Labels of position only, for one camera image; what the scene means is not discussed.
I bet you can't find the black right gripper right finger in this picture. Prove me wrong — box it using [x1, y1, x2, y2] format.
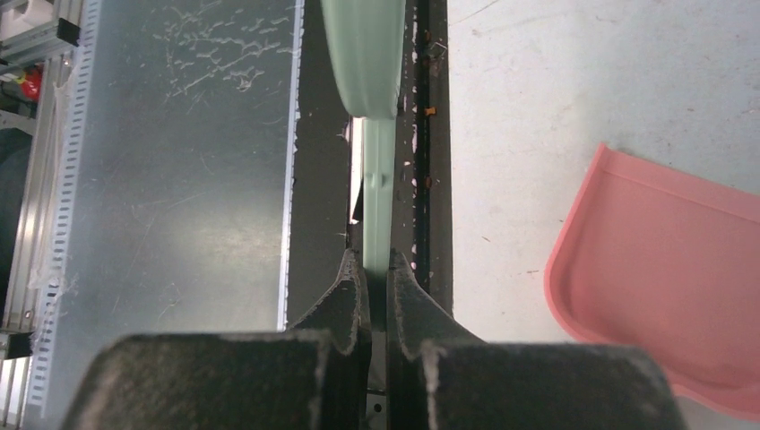
[386, 252, 687, 429]

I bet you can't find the white slotted cable duct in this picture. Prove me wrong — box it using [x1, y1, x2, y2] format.
[9, 1, 102, 423]

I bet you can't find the green hand brush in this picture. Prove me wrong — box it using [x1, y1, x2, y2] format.
[322, 1, 406, 279]

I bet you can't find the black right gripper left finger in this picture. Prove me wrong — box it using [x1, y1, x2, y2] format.
[63, 250, 363, 429]

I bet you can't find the pink dustpan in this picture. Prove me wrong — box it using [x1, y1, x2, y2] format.
[544, 145, 759, 421]

